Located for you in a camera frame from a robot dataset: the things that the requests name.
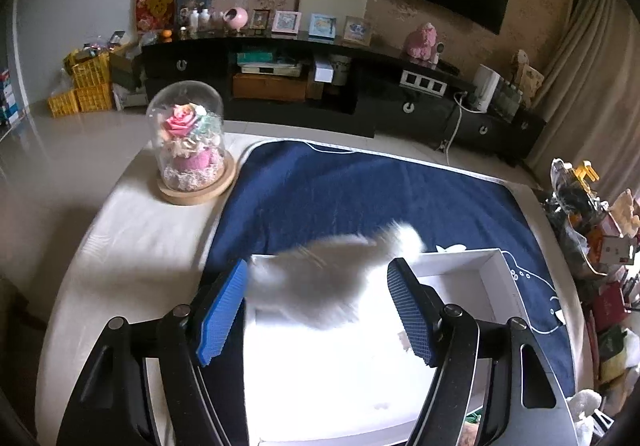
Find white cardboard box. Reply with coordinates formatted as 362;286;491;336
243;249;528;445

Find navy blue whale blanket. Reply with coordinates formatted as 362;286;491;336
201;140;578;395

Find glass dome with rose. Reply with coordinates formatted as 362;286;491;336
146;80;236;205

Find yellow toy excavator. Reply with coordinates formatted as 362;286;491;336
574;160;600;184

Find white air purifier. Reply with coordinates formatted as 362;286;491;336
472;64;501;112

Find black tv cabinet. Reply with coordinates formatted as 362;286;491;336
142;33;546;165

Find beige curtain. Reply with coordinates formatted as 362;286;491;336
526;0;639;201

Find pink plush toy on cabinet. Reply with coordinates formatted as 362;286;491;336
404;22;438;64

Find yellow plastic crates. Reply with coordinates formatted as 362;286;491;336
47;47;114;117

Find white blank board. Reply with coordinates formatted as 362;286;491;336
297;0;368;36

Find pink round vase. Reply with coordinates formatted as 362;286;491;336
222;7;248;32

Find red gold festive box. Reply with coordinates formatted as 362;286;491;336
134;0;176;34

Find beige picture frame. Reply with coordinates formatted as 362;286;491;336
343;16;372;46

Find blue picture frame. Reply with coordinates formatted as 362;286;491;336
308;13;337;39

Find white picture frame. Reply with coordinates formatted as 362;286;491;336
271;10;302;35

